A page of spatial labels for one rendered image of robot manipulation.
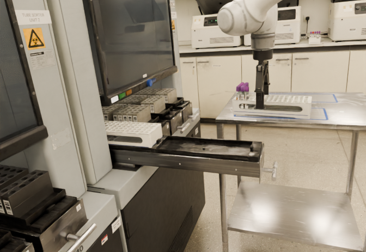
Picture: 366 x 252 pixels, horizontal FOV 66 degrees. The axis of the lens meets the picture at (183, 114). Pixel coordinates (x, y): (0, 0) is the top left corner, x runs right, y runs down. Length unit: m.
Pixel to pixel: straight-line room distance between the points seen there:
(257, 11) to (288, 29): 2.16
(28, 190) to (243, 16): 0.76
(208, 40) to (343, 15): 1.31
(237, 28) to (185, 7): 3.02
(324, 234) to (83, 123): 1.10
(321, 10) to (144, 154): 3.11
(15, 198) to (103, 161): 0.33
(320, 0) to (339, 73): 0.96
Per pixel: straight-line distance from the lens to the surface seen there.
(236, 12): 0.94
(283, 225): 1.46
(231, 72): 3.20
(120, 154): 0.99
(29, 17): 0.76
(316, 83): 3.18
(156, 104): 1.25
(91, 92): 0.90
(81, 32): 0.89
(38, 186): 0.77
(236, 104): 1.17
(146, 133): 0.93
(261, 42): 1.11
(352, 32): 3.15
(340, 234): 1.47
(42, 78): 0.77
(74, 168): 0.87
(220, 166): 0.86
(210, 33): 3.20
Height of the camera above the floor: 1.20
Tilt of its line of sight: 18 degrees down
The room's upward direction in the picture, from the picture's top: 5 degrees counter-clockwise
